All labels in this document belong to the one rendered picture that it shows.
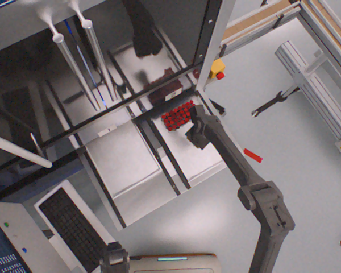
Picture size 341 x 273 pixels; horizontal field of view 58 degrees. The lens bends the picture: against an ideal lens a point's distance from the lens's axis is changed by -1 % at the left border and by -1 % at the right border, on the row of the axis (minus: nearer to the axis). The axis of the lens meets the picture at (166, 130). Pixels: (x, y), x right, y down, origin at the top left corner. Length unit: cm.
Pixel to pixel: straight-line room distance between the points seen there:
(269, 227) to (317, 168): 184
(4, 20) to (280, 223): 78
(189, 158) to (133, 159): 27
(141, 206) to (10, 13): 106
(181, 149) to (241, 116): 114
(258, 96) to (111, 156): 152
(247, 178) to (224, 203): 147
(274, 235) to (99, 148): 93
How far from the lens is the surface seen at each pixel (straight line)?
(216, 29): 111
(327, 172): 271
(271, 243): 92
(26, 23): 66
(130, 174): 148
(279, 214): 90
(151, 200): 147
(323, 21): 192
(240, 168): 97
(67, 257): 161
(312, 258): 262
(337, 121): 219
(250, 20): 180
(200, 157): 150
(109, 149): 151
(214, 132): 108
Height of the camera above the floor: 235
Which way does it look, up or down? 75 degrees down
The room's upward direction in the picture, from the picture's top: 7 degrees clockwise
